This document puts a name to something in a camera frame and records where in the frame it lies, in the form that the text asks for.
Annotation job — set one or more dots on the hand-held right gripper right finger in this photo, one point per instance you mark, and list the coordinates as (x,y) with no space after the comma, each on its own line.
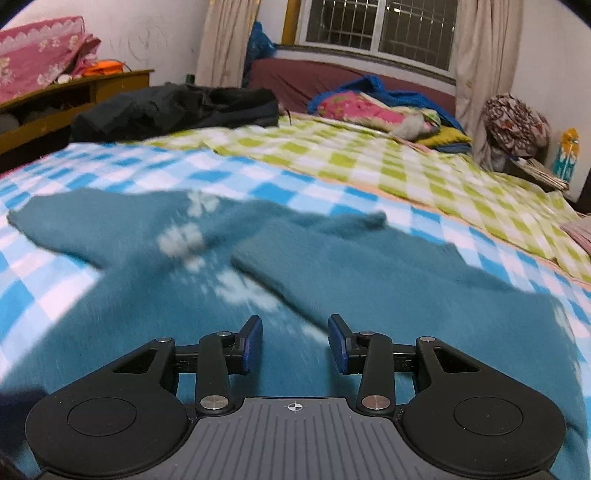
(337,344)

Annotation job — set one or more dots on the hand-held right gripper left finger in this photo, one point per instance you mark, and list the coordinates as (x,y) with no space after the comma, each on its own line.
(253,345)

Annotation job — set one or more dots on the teal knit sweater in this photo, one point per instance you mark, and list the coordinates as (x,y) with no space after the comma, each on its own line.
(415,286)

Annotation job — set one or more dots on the green checked blanket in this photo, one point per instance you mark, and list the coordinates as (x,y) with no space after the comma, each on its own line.
(369,170)

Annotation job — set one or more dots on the grey white cloth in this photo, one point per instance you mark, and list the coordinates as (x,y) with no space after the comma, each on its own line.
(411,125)

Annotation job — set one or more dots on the yellow pillow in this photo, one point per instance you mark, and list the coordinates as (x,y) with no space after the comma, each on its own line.
(448,136)

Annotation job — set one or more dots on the pink floral quilt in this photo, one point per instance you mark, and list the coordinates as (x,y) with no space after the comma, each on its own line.
(351,108)

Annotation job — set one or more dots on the blue checked blanket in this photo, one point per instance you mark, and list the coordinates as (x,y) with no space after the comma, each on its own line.
(92,166)

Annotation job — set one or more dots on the black coat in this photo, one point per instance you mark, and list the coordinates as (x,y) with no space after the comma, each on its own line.
(175,108)

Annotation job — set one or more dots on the blue fleece blanket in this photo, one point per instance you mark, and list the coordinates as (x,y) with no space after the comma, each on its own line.
(406,99)

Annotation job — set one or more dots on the maroon headboard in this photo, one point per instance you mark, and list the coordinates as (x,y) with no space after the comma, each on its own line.
(295,87)

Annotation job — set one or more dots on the pink striped cloth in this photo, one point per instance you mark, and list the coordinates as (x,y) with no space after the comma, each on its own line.
(579,235)

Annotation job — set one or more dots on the stack of papers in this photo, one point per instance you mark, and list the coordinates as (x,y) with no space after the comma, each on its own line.
(542,174)

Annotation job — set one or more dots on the brown patterned cloth bundle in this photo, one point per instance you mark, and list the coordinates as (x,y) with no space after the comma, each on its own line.
(517,122)

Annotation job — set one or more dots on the wooden cabinet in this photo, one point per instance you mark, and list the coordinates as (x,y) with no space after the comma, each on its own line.
(111,85)

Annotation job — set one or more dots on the blue hanging cloth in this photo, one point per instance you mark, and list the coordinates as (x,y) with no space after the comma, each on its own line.
(259,44)

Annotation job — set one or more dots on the beige curtain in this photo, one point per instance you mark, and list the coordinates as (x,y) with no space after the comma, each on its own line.
(226,41)
(485,46)

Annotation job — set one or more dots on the orange cloth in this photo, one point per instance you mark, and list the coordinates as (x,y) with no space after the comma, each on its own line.
(104,68)

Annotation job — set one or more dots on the barred window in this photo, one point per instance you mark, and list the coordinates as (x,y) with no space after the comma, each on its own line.
(369,23)

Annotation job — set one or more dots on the folded pink patterned quilt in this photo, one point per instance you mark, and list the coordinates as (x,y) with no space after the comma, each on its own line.
(32,55)

